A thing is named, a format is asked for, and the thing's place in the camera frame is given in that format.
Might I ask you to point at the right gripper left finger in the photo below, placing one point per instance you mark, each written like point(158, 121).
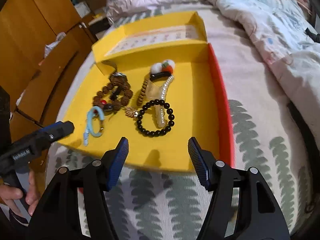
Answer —
point(57, 213)

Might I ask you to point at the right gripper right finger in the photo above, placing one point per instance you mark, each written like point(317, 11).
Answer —
point(259, 215)

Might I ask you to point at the gold rhinestone hair clip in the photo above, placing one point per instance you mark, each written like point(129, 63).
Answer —
point(131, 112)

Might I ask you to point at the clear pearl claw clip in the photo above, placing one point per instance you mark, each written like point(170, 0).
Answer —
point(154, 92)

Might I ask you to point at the white pompom carrot hair clip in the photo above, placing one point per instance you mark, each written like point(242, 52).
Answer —
point(162, 69)

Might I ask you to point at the light blue hair clip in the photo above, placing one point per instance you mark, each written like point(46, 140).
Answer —
point(85, 137)

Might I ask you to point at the black strap wristwatch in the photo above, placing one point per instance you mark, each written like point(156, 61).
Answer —
point(116, 84)

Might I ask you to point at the person's left hand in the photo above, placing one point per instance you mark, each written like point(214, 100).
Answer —
point(9, 194)

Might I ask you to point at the green leaf pattern bedsheet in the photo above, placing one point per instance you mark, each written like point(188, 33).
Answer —
point(162, 205)

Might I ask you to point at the wooden cabinet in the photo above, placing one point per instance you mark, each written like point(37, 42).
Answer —
point(43, 45)

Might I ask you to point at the yellow cardboard box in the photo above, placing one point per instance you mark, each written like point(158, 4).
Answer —
point(158, 83)

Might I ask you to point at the floral white duvet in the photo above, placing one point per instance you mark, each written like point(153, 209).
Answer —
point(277, 30)

